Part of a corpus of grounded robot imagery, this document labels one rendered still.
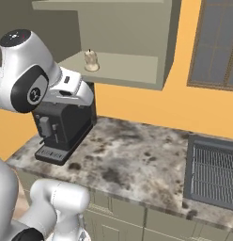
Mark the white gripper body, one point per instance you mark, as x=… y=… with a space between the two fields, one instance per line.
x=80 y=94

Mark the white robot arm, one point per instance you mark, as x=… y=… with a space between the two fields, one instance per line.
x=24 y=78

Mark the cream candle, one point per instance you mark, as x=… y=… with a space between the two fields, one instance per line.
x=90 y=61

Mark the black coffee machine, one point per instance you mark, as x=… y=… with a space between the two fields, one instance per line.
x=63 y=125

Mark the olive base cabinets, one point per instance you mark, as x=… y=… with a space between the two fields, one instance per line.
x=134 y=219

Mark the brown framed window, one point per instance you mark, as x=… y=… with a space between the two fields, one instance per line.
x=215 y=44

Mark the grey dish drying rack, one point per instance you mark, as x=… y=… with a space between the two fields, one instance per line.
x=212 y=172

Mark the open olive wall cabinet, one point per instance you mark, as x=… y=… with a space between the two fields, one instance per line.
x=127 y=40

